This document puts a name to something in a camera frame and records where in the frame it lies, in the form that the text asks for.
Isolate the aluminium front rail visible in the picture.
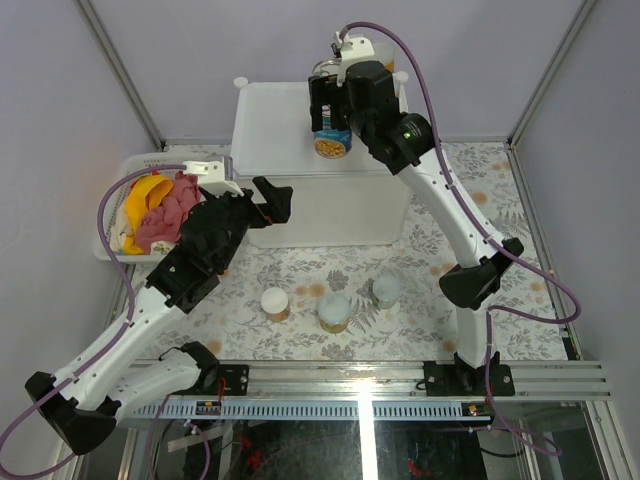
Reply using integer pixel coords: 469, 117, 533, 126
121, 361, 612, 421

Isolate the blue can pull-tab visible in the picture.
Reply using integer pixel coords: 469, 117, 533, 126
313, 105, 352, 159
312, 58, 341, 77

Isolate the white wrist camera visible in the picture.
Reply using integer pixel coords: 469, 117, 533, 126
183, 155, 244, 196
334, 29, 376, 87

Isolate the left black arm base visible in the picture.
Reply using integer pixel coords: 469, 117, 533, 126
158, 341, 249, 398

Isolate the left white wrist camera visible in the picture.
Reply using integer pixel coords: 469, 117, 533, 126
183, 155, 244, 196

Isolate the yellow cloth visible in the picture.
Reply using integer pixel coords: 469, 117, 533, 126
122, 173, 173, 255

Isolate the short can white lid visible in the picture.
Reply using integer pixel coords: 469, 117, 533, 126
260, 287, 290, 322

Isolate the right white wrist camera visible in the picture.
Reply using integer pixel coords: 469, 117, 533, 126
334, 29, 376, 87

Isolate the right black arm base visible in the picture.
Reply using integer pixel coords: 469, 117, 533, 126
415, 352, 515, 397

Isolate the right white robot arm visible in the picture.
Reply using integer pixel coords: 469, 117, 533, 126
308, 60, 524, 395

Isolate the white plastic laundry basket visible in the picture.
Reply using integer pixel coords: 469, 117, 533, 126
103, 151, 208, 264

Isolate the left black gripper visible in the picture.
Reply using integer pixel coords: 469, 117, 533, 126
202, 178, 293, 273

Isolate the short can clear lid front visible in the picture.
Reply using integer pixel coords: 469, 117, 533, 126
317, 292, 351, 334

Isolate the white patterned cloth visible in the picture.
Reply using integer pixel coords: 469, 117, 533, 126
109, 204, 138, 255

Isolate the white plastic storage cabinet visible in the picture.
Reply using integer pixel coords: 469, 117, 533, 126
230, 82, 411, 248

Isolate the pink cloth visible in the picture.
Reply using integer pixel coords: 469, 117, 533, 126
135, 172, 201, 254

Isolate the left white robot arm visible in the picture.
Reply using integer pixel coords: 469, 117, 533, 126
25, 177, 293, 456

